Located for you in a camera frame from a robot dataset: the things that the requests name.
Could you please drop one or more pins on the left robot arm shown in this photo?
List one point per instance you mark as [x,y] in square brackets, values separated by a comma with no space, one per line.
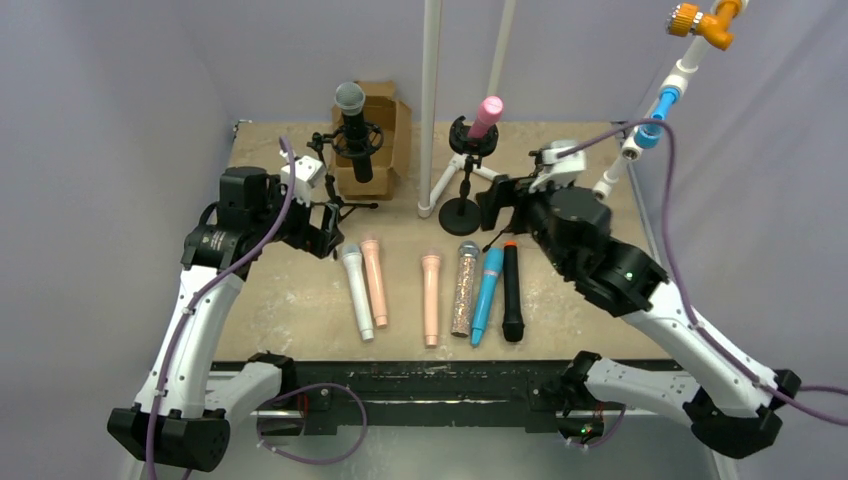
[175,420]

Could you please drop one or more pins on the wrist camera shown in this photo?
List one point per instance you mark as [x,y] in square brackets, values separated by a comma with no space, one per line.
[552,172]
[308,174]

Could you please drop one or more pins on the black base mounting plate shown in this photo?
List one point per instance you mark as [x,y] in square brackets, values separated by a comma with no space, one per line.
[527,395]

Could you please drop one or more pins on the white PVC pipe frame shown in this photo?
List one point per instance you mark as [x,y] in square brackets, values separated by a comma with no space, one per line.
[429,194]

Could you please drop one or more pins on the pink microphone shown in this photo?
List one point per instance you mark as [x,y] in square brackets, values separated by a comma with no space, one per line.
[488,114]

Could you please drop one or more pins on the white microphone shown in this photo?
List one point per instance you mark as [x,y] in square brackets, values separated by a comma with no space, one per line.
[352,259]

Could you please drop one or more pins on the blue microphone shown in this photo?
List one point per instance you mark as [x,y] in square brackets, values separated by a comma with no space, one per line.
[492,268]

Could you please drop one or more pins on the round base mic stand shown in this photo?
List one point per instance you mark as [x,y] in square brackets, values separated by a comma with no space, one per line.
[461,216]

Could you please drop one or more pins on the aluminium rail frame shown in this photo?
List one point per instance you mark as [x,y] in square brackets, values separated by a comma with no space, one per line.
[176,420]

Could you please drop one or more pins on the beige microphone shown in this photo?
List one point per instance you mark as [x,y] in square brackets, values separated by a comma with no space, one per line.
[431,265]
[371,254]

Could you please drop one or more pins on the black microphone orange cap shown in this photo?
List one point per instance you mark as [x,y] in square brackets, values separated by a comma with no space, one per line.
[513,323]

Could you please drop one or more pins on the PVC pipe with coloured fittings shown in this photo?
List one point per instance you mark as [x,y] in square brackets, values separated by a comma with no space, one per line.
[710,28]

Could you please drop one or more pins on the black sparkly microphone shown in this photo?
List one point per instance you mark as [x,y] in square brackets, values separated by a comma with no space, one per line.
[350,100]

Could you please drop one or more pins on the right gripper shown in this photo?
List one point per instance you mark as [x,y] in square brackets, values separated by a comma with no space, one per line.
[502,203]

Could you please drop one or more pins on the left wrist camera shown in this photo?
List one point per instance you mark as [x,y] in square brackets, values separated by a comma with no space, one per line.
[308,174]

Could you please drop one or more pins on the tripod shock mount stand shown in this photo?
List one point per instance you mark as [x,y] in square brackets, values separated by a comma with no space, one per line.
[336,142]

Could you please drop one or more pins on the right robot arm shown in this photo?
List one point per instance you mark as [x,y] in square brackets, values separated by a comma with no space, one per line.
[728,400]

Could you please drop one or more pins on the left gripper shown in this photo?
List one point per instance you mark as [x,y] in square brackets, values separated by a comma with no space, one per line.
[325,225]

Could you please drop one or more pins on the glitter sequin microphone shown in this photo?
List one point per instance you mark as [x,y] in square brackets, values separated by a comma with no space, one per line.
[468,253]

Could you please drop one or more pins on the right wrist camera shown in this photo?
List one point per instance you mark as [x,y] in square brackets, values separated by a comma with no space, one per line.
[552,172]

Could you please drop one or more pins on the cardboard box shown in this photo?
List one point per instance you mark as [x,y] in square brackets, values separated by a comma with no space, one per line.
[390,163]

